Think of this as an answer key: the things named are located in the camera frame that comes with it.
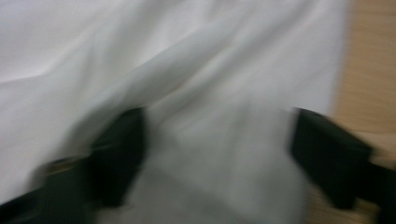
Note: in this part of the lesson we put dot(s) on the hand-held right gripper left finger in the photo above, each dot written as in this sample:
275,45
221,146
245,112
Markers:
120,155

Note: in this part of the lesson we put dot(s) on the white cloth shorts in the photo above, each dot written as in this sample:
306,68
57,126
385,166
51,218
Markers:
186,62

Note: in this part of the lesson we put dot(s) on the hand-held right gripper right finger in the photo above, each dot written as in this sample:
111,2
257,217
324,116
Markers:
330,158

